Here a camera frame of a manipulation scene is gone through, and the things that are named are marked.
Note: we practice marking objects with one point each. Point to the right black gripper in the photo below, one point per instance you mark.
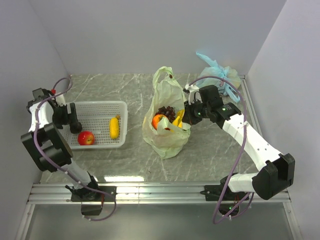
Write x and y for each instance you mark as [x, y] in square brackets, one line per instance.
[188, 117]

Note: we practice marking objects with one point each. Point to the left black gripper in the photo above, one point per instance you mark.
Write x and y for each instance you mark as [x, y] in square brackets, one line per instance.
[68, 118]

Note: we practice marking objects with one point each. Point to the yellow fake banana bunch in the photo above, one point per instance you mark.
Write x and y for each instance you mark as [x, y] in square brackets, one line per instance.
[178, 120]

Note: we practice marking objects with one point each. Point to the dark purple fake grapes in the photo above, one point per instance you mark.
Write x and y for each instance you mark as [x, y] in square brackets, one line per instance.
[168, 111]

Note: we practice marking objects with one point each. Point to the orange fake persimmon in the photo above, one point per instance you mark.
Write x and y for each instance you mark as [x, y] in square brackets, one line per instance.
[156, 119]

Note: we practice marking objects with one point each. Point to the light green plastic bag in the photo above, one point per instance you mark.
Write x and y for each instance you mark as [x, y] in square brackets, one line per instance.
[167, 140]

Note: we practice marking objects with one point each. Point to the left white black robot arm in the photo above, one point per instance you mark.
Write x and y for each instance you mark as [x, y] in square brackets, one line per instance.
[48, 148]

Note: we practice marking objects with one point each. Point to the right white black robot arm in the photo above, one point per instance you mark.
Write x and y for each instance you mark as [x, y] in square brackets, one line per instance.
[275, 170]

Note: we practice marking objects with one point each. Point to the red fake apple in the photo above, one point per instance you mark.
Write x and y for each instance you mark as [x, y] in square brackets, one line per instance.
[86, 138]

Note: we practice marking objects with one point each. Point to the yellow fake lemon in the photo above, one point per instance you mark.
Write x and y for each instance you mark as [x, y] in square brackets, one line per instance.
[114, 128]

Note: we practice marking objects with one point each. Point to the tied blue plastic bag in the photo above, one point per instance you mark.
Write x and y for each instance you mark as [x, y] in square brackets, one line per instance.
[227, 76]

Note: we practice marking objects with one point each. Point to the white plastic basket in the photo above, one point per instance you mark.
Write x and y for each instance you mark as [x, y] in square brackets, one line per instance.
[95, 117]

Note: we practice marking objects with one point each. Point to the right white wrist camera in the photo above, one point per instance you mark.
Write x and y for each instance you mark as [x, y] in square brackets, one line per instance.
[193, 93]

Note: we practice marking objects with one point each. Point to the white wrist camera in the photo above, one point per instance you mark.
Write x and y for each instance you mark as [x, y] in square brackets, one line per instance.
[193, 93]
[60, 100]

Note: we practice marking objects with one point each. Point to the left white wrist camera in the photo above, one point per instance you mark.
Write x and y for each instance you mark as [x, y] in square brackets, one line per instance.
[60, 100]

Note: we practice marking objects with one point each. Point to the aluminium mounting rail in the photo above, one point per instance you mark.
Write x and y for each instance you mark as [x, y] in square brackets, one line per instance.
[130, 193]

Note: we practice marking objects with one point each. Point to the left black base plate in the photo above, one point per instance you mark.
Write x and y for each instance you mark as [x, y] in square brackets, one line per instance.
[110, 193]

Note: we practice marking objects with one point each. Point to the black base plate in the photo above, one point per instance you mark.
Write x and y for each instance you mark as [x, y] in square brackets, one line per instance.
[213, 192]
[110, 193]

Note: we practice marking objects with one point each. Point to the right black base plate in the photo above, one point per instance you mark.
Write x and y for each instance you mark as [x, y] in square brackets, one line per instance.
[213, 192]

